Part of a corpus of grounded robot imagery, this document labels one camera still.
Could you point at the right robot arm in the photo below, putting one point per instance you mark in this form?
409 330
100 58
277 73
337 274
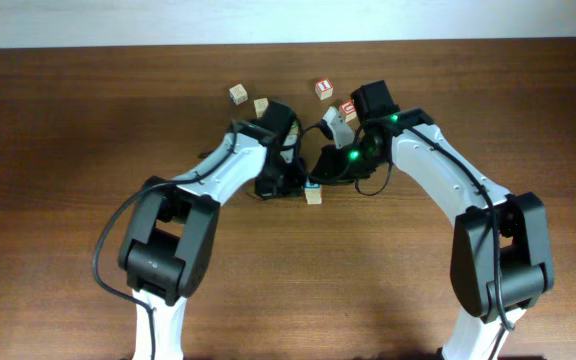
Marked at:
501 259

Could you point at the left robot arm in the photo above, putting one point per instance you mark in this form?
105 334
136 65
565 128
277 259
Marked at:
168 243

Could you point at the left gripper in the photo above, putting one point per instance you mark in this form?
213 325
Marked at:
294 187

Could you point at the plain wooden picture block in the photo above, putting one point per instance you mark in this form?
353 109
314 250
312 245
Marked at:
260 106

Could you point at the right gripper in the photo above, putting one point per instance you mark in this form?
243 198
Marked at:
328 167

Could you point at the green letter Z block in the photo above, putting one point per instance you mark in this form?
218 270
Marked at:
294 130

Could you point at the red letter U block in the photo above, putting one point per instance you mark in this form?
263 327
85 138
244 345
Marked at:
347 111

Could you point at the wooden block far left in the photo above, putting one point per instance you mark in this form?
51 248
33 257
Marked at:
238 94

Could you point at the red letter I block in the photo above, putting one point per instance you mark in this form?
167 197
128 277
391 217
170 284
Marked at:
324 89

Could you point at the wooden block blue side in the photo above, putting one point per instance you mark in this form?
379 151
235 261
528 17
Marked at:
313 193

